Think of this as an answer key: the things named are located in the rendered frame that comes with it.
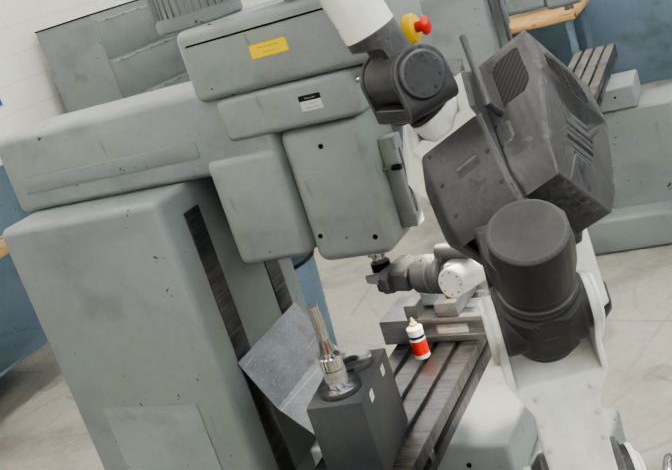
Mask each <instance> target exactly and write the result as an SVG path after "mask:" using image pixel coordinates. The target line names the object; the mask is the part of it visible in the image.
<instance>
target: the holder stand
mask: <svg viewBox="0 0 672 470"><path fill-rule="evenodd" d="M341 355H342V358H343V361H344V364H345V367H346V370H347V373H348V376H349V379H350V382H349V384H348V385H347V386H345V387H344V388H342V389H338V390H330V389H328V387H327V384H326V381H325V378H324V377H323V379H322V380H321V382H320V384H319V386H318V388H317V390H316V392H315V394H314V396H313V397H312V399H311V401H310V403H309V405H308V407H307V409H306V411H307V414H308V417H309V419H310V422H311V425H312V428H313V431H314V433H315V436H316V439H317V442H318V445H319V447H320V450H321V453H322V456H323V459H324V461H325V464H326V467H327V470H392V468H393V465H394V462H395V459H396V456H397V453H398V450H399V447H400V444H401V441H402V438H403V435H404V432H405V429H406V426H407V423H408V418H407V415H406V412H405V409H404V406H403V403H402V399H401V396H400V393H399V390H398V387H397V384H396V381H395V378H394V374H393V371H392V368H391V365H390V362H389V359H388V356H387V353H386V349H385V348H380V349H373V350H367V349H354V350H350V351H347V352H345V353H342V354H341Z"/></svg>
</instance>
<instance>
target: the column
mask: <svg viewBox="0 0 672 470"><path fill-rule="evenodd" d="M3 239H4V242H5V244H6V246H7V248H8V251H9V253H10V255H11V258H12V260H13V262H14V264H15V267H16V269H17V271H18V274H19V276H20V278H21V280H22V283H23V285H24V287H25V289H26V292H27V294H28V296H29V299H30V301H31V303H32V305H33V308H34V310H35V312H36V315H37V317H38V319H39V321H40V324H41V326H42V328H43V330H44V333H45V335H46V337H47V340H48V342H49V344H50V346H51V349H52V351H53V353H54V356H55V358H56V360H57V362H58V365H59V367H60V369H61V371H62V374H63V376H64V378H65V381H66V383H67V385H68V387H69V390H70V392H71V394H72V397H73V399H74V401H75V403H76V406H77V408H78V410H79V412H80V415H81V417H82V419H83V422H84V424H85V426H86V428H87V431H88V433H89V435H90V438H91V440H92V442H93V444H94V447H95V449H96V451H97V453H98V456H99V458H100V460H101V463H102V465H103V467H104V469H105V470H297V468H298V467H299V465H300V464H301V462H302V461H303V459H304V458H305V457H306V455H307V454H308V452H309V451H310V449H311V447H312V446H313V444H314V443H315V441H316V440H317V439H316V436H315V435H314V434H312V433H311V432H310V431H308V430H307V429H305V428H304V427H302V426H301V425H300V424H298V423H297V422H295V421H294V420H293V419H291V418H290V417H288V416H287V415H285V414H284V413H283V412H281V411H280V410H278V409H277V408H276V407H275V406H274V404H273V403H272V402H271V401H270V400H269V399H268V398H267V397H266V395H265V394H264V393H263V392H262V391H261V390H260V389H259V388H258V386H257V385H256V384H255V383H254V382H253V381H252V380H251V379H250V377H249V376H248V375H247V374H246V373H245V372H244V371H243V370H242V368H241V367H240V366H239V365H238V364H237V363H238V362H239V361H240V359H242V358H243V357H244V356H245V355H246V354H247V353H248V352H249V351H250V349H251V348H252V347H253V346H254V345H255V344H256V343H257V342H258V340H260V339H261V337H262V336H263V335H264V334H265V333H266V332H267V331H268V330H269V329H270V328H271V327H272V326H273V325H274V324H275V322H276V321H277V320H278V319H279V318H280V317H281V316H282V315H283V314H284V313H285V312H286V311H287V310H288V309H289V308H290V306H291V305H292V304H293V303H294V302H295V303H296V304H297V305H298V306H299V307H300V308H301V309H302V311H303V312H304V313H305V314H306V315H307V316H308V317H309V314H308V311H307V308H306V307H307V305H306V302H305V299H304V296H303V293H302V290H301V287H300V285H299V282H298V279H297V276H296V273H295V270H294V267H293V264H292V261H291V258H284V259H277V260H269V261H262V262H255V263H246V262H244V261H243V260H242V258H241V256H240V253H239V251H238V248H237V245H236V242H235V239H234V237H233V234H232V231H231V228H230V226H229V223H228V220H227V217H226V214H225V212H224V209H223V206H222V203H221V201H220V198H219V195H218V192H217V189H216V187H215V184H214V181H213V178H212V176H210V177H205V178H200V179H195V180H189V181H184V182H179V183H174V184H169V185H164V186H159V187H154V188H149V189H144V190H139V191H134V192H129V193H123V194H118V195H113V196H108V197H103V198H98V199H93V200H88V201H83V202H78V203H73V204H68V205H63V206H58V207H52V208H47V209H42V210H38V211H37V212H35V213H33V214H31V215H30V216H28V217H26V218H24V219H22V220H21V221H19V222H17V223H15V224H14V225H12V226H10V227H8V228H7V229H5V230H4V232H3ZM309 319H310V317H309Z"/></svg>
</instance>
